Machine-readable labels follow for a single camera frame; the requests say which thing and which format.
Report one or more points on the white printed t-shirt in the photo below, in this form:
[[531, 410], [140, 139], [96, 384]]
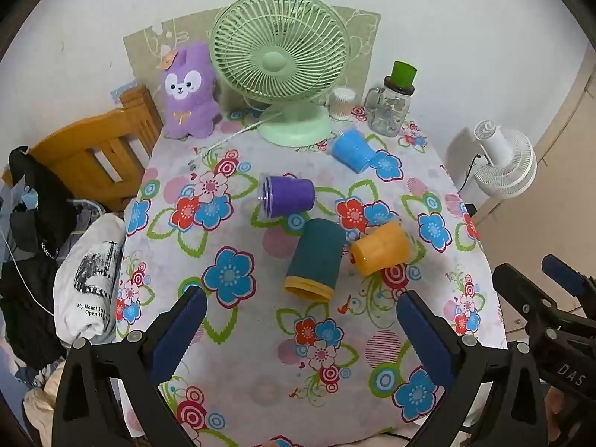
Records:
[[91, 265]]

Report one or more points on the purple plush toy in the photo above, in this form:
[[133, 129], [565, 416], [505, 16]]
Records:
[[188, 93]]

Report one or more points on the black clothing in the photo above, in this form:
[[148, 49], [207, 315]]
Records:
[[39, 223]]

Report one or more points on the green desk fan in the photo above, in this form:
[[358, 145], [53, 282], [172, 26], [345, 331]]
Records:
[[279, 60]]

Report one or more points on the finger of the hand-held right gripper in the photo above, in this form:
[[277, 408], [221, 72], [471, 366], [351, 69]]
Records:
[[524, 295], [565, 272]]

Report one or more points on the wooden chair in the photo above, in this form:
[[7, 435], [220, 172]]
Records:
[[84, 153]]

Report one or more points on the floral tablecloth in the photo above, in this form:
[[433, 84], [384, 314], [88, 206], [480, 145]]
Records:
[[260, 335]]

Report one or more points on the blue cup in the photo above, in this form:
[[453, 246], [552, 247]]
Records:
[[353, 149]]

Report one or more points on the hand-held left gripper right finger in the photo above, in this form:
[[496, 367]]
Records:
[[428, 335]]

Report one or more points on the glass mug jar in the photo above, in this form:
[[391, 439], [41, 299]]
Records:
[[386, 111]]

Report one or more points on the teal cup with yellow rim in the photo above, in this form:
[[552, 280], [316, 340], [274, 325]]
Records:
[[314, 256]]

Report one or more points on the purple cup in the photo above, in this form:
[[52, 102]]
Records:
[[291, 194]]

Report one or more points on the cotton swab container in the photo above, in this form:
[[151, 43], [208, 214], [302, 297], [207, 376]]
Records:
[[342, 102]]

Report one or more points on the cream cloth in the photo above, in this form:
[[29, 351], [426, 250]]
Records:
[[42, 400]]

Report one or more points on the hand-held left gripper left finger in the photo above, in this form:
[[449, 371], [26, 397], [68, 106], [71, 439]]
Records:
[[179, 330]]

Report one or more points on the white standing fan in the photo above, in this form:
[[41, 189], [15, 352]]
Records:
[[505, 163]]

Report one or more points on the small green cup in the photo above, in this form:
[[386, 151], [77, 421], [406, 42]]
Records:
[[403, 73]]

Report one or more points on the orange cup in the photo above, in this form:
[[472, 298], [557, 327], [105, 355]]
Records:
[[382, 247]]

